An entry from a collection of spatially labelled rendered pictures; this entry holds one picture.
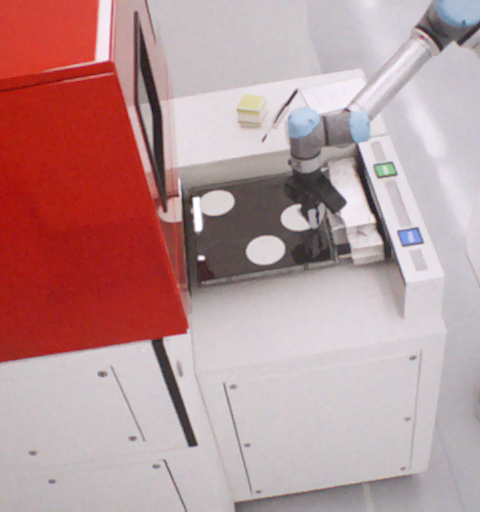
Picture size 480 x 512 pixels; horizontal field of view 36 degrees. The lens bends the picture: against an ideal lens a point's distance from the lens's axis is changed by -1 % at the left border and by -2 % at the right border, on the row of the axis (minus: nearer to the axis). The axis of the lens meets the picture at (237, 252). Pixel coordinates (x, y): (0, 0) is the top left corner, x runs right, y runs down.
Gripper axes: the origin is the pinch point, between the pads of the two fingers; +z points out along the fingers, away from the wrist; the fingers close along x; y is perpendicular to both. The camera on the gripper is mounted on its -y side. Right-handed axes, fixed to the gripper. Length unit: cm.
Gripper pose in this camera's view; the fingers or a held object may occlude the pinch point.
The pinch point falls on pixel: (316, 225)
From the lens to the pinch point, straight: 199.4
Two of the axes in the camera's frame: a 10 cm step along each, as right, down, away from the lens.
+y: -6.5, -4.9, 5.8
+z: 1.3, 6.8, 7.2
